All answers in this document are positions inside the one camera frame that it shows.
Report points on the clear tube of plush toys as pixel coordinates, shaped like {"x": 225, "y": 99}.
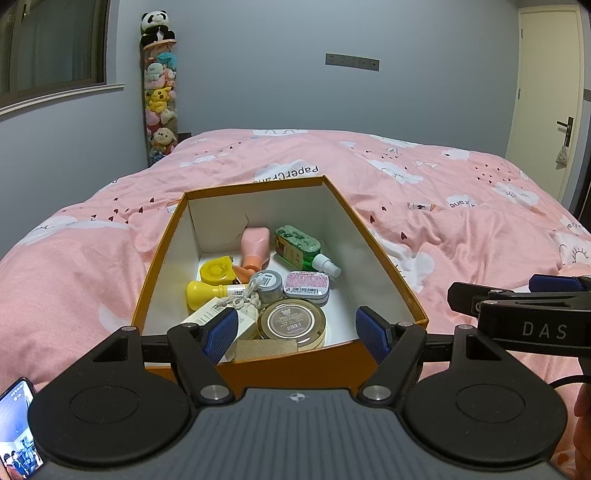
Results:
{"x": 159, "y": 106}

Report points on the panda plush toy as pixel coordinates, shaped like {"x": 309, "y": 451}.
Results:
{"x": 157, "y": 27}

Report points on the pink bottle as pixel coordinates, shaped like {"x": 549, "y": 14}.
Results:
{"x": 255, "y": 244}

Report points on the gold cardboard box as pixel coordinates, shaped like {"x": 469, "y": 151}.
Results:
{"x": 265, "y": 350}

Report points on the yellow round container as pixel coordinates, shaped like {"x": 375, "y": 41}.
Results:
{"x": 216, "y": 271}

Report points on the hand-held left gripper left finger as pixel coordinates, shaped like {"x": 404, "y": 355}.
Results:
{"x": 221, "y": 333}

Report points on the small tin with pink label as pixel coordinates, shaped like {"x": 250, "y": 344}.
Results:
{"x": 305, "y": 284}

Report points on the small hanging pouch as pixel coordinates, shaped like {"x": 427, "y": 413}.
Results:
{"x": 561, "y": 156}

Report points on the pink printed blanket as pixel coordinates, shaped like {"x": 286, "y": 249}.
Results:
{"x": 415, "y": 207}

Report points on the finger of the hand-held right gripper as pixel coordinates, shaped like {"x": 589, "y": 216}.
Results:
{"x": 554, "y": 282}
{"x": 521, "y": 330}

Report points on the gold round tin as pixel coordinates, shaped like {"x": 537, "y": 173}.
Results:
{"x": 291, "y": 321}

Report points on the yellow bottle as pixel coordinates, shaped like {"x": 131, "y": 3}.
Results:
{"x": 203, "y": 294}

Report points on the person's right forearm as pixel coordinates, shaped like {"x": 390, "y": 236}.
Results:
{"x": 584, "y": 429}

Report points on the orange cardboard box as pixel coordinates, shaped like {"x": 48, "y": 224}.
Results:
{"x": 351, "y": 258}

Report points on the window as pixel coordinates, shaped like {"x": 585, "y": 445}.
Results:
{"x": 55, "y": 46}

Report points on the dark wardrobe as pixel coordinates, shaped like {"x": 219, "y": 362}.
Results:
{"x": 585, "y": 184}

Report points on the cream door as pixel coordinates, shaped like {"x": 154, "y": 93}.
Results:
{"x": 540, "y": 92}

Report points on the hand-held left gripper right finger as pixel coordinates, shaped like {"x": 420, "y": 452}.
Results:
{"x": 371, "y": 332}

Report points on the grey wall socket panel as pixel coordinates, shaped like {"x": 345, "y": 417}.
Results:
{"x": 352, "y": 61}

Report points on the small orange object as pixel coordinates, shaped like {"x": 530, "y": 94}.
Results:
{"x": 240, "y": 276}

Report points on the green spray bottle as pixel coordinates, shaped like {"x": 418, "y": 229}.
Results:
{"x": 295, "y": 247}

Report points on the small grey jar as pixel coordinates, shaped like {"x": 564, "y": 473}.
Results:
{"x": 268, "y": 282}

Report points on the smartphone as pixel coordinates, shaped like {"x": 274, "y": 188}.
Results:
{"x": 18, "y": 424}

